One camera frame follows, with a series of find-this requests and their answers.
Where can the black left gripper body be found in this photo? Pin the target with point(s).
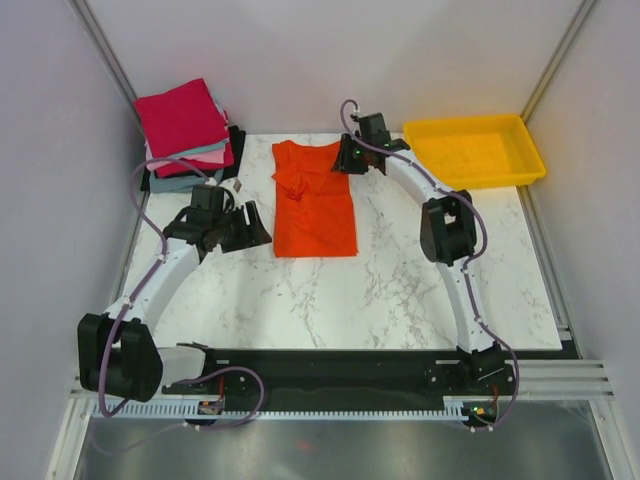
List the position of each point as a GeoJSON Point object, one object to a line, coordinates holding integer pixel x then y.
{"type": "Point", "coordinates": [232, 231]}

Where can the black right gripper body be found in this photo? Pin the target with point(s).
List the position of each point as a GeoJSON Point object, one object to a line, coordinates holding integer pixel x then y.
{"type": "Point", "coordinates": [359, 163]}

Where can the orange t shirt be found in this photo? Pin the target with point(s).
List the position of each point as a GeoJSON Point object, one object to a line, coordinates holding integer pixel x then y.
{"type": "Point", "coordinates": [314, 212]}

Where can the yellow plastic tray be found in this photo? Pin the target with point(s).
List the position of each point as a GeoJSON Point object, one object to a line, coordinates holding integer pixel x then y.
{"type": "Point", "coordinates": [477, 152]}

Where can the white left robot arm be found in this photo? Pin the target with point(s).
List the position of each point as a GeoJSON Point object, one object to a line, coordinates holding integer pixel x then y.
{"type": "Point", "coordinates": [117, 354]}

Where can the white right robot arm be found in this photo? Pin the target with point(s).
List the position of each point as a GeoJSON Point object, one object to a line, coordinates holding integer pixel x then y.
{"type": "Point", "coordinates": [453, 236]}

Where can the grey-blue folded t shirt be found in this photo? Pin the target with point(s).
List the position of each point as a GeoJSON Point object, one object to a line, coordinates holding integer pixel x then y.
{"type": "Point", "coordinates": [180, 184]}

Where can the crimson folded t shirt lower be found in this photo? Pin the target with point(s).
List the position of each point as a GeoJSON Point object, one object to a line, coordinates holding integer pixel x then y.
{"type": "Point", "coordinates": [175, 169]}

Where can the crimson folded t shirt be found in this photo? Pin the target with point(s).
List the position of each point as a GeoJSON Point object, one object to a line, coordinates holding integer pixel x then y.
{"type": "Point", "coordinates": [175, 169]}
{"type": "Point", "coordinates": [181, 119]}

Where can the pink folded t shirt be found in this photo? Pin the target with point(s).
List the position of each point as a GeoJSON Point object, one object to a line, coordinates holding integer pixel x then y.
{"type": "Point", "coordinates": [211, 157]}

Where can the teal folded t shirt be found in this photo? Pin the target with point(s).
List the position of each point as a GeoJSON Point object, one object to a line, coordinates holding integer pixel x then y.
{"type": "Point", "coordinates": [149, 156]}

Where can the black folded t shirt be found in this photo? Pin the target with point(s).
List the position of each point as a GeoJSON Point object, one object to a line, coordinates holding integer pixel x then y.
{"type": "Point", "coordinates": [237, 142]}

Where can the crimson folded t shirt top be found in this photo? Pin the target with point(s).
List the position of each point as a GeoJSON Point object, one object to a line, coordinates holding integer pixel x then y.
{"type": "Point", "coordinates": [181, 119]}

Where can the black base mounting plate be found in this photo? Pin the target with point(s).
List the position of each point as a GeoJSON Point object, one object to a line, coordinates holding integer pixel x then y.
{"type": "Point", "coordinates": [335, 379]}

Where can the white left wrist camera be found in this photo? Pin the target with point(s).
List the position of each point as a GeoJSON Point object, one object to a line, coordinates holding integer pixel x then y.
{"type": "Point", "coordinates": [233, 184]}

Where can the left aluminium frame post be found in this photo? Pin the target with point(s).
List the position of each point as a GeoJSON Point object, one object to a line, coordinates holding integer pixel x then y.
{"type": "Point", "coordinates": [98, 38]}

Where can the aluminium frame post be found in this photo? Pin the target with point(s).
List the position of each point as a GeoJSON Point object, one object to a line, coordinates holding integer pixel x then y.
{"type": "Point", "coordinates": [98, 38]}
{"type": "Point", "coordinates": [570, 36]}

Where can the right aluminium frame post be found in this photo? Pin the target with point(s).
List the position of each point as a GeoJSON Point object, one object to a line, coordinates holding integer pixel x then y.
{"type": "Point", "coordinates": [570, 36]}

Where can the white slotted cable duct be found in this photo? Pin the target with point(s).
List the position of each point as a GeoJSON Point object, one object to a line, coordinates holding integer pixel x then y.
{"type": "Point", "coordinates": [194, 408]}

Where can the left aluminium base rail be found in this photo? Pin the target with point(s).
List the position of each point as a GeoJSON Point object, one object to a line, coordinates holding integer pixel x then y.
{"type": "Point", "coordinates": [67, 450]}

